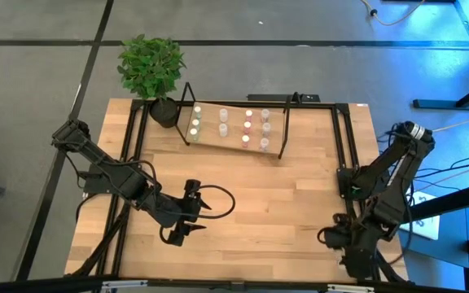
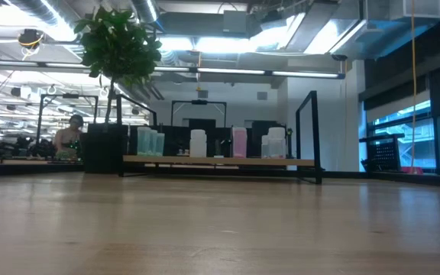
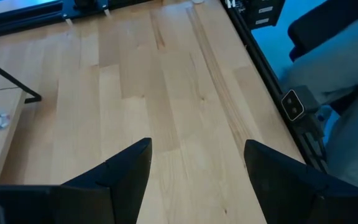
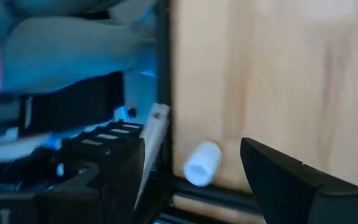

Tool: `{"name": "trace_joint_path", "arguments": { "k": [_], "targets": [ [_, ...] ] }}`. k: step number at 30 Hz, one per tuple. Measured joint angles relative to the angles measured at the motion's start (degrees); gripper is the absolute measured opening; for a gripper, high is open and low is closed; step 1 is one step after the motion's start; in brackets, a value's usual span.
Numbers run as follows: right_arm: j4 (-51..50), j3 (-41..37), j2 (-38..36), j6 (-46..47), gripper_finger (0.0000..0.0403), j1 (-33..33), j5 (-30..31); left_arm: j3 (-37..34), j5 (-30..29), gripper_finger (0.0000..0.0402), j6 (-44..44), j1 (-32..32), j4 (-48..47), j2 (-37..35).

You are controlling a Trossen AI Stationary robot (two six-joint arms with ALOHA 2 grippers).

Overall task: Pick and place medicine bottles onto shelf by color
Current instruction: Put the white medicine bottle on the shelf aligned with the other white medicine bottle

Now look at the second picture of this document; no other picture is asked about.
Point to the pink pill bottle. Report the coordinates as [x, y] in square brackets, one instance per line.
[239, 143]

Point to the wooden shelf board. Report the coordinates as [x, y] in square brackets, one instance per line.
[220, 160]

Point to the long ceiling light strip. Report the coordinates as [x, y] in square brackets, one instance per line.
[243, 72]

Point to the grey ceiling box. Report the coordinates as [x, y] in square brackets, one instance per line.
[235, 21]

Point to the black plant pot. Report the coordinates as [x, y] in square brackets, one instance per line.
[101, 149]

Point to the green leafy plant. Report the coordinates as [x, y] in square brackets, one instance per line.
[118, 42]

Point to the person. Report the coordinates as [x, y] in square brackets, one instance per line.
[69, 137]

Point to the black perforated basket cart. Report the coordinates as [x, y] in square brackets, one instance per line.
[384, 154]

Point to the red object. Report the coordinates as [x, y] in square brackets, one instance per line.
[411, 170]

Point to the black round ceiling device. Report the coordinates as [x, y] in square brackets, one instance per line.
[30, 38]

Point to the black robot rig frame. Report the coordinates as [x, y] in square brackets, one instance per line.
[41, 110]
[199, 102]

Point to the grey square wall vent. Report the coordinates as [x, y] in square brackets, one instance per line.
[262, 96]
[202, 94]

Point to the black metal stand frame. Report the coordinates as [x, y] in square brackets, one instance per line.
[314, 133]

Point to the black ceiling camera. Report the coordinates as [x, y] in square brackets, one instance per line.
[339, 57]

